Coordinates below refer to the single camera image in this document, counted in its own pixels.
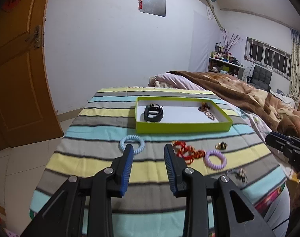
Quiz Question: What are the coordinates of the floral curtain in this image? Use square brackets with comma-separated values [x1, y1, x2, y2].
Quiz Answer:
[289, 29, 300, 109]

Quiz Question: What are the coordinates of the flower blue cord bracelet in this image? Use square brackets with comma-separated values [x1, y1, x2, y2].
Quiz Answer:
[225, 167, 250, 184]

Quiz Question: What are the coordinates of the cluttered white shelf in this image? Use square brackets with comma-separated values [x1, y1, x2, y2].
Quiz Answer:
[208, 42, 244, 80]

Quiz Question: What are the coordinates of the purple spiral hair tie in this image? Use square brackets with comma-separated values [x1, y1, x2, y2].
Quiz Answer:
[203, 149, 228, 170]

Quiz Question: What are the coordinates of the window with bars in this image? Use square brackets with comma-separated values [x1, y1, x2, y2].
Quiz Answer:
[244, 38, 291, 80]

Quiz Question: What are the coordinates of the striped fleece blanket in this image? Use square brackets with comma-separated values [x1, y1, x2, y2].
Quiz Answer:
[30, 87, 290, 236]

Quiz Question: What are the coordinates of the black chair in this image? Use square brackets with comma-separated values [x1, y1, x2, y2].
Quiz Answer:
[247, 65, 273, 92]

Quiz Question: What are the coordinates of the red beaded bracelet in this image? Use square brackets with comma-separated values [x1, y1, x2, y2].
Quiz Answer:
[176, 145, 206, 166]

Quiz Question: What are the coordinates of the red knot cord charm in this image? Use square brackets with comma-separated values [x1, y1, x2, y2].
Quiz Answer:
[172, 141, 186, 151]

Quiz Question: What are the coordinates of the wall conduit pipe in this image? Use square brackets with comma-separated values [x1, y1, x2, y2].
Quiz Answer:
[206, 0, 225, 31]

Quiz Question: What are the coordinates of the brown patterned blanket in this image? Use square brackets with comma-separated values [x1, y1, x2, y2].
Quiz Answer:
[170, 71, 300, 138]

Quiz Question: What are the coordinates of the dried branch bouquet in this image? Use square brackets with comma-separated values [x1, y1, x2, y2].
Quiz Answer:
[222, 31, 242, 54]

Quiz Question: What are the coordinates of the wooden door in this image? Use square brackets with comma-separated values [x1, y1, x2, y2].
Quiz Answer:
[0, 0, 63, 149]

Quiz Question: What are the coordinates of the brass door latch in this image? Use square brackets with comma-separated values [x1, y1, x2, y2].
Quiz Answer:
[25, 25, 43, 49]

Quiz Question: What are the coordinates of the black strap necklace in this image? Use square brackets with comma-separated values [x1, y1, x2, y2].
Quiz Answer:
[143, 103, 165, 123]

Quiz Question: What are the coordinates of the gold black brooch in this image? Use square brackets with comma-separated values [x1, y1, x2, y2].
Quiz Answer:
[215, 142, 228, 150]

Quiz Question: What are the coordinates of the silver wall panel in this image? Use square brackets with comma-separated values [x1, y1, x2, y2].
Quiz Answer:
[140, 0, 166, 17]

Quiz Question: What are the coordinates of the light blue spiral hair tie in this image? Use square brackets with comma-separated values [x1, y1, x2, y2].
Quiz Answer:
[118, 134, 146, 155]

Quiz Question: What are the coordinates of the green shallow tray box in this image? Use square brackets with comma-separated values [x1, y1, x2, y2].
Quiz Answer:
[135, 96, 233, 134]

